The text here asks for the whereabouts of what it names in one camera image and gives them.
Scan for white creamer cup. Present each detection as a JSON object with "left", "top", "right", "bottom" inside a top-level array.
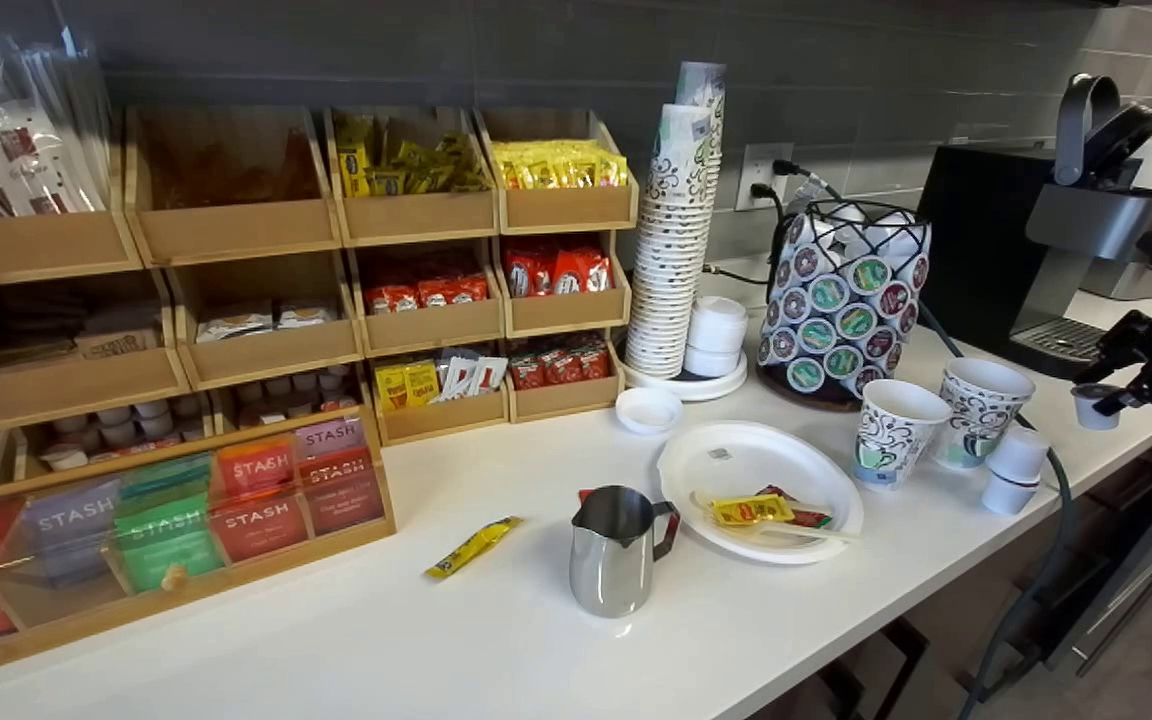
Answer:
[{"left": 1070, "top": 383, "right": 1121, "bottom": 431}]

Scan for stainless steel appliance right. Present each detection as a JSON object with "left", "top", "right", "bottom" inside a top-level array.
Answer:
[{"left": 1085, "top": 193, "right": 1152, "bottom": 301}]

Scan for black Keurig coffee machine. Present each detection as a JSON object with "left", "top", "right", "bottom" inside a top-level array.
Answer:
[{"left": 917, "top": 72, "right": 1152, "bottom": 380}]

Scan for stacked white creamer cups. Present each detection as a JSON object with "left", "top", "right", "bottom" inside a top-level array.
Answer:
[{"left": 985, "top": 424, "right": 1047, "bottom": 517}]

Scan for patterned paper cup right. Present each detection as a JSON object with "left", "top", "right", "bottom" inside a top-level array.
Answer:
[{"left": 936, "top": 357, "right": 1035, "bottom": 466}]

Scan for patterned paper cup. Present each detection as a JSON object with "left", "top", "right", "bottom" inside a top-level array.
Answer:
[
  {"left": 936, "top": 357, "right": 1035, "bottom": 466},
  {"left": 856, "top": 380, "right": 951, "bottom": 485}
]

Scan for patterned paper cup left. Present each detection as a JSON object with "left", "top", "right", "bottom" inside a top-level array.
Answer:
[{"left": 856, "top": 380, "right": 951, "bottom": 485}]

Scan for packets on plate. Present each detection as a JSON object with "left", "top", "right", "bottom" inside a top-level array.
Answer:
[{"left": 690, "top": 485, "right": 831, "bottom": 531}]

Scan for white paper plate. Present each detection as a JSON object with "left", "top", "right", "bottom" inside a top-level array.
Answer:
[{"left": 655, "top": 420, "right": 864, "bottom": 566}]

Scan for stack of white lids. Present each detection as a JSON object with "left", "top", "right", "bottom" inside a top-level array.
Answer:
[{"left": 683, "top": 295, "right": 749, "bottom": 375}]

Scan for tall paper cup stack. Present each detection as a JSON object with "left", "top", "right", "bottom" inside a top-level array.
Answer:
[{"left": 628, "top": 102, "right": 721, "bottom": 380}]

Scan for stainless steel milk pitcher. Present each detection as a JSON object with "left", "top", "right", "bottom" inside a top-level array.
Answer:
[{"left": 566, "top": 485, "right": 680, "bottom": 621}]

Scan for yellow sugar packet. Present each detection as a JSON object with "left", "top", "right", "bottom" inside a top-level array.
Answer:
[{"left": 423, "top": 517, "right": 526, "bottom": 580}]

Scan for wooden condiment organizer shelf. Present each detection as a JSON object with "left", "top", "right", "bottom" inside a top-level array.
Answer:
[{"left": 0, "top": 102, "right": 639, "bottom": 434}]

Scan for wooden Stash tea box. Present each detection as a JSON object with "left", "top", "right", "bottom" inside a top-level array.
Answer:
[{"left": 0, "top": 408, "right": 396, "bottom": 664}]

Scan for dark green power cable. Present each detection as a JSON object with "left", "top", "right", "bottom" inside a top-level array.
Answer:
[{"left": 951, "top": 444, "right": 1079, "bottom": 720}]

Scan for wire K-cup pod carousel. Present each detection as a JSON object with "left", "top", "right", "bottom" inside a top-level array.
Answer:
[{"left": 755, "top": 199, "right": 932, "bottom": 408}]

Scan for white wall outlet left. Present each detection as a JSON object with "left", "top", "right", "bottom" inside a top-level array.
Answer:
[{"left": 736, "top": 143, "right": 792, "bottom": 211}]

